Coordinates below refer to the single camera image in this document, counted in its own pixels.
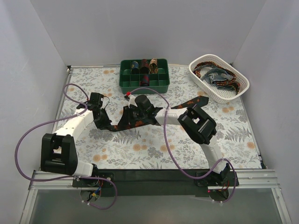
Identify black tie orange flowers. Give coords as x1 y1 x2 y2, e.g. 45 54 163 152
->
106 95 209 132

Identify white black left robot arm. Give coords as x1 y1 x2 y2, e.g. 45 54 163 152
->
41 92 111 187

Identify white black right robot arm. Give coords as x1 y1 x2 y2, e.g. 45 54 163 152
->
118 92 230 186

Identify tangled ties in basket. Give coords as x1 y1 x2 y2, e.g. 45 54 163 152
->
192 62 241 95

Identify floral patterned table mat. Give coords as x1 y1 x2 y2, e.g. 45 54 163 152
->
60 68 261 169

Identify red navy striped rolled tie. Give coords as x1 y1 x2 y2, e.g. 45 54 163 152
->
140 74 150 87

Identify green compartment organizer tray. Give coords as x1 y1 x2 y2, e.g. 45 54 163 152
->
119 58 170 94

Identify dark red rolled tie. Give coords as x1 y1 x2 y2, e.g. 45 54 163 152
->
139 59 149 74

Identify navy patterned rolled tie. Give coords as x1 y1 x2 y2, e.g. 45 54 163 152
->
130 61 140 74

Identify gold patterned rolled tie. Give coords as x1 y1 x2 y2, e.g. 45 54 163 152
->
149 58 158 74

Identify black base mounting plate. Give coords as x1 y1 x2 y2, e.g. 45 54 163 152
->
72 169 242 198

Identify white perforated plastic basket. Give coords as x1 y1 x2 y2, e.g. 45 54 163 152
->
189 54 249 104

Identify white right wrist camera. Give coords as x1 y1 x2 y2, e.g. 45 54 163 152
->
124 92 138 108

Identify aluminium front frame rail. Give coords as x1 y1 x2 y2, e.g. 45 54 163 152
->
21 169 291 224

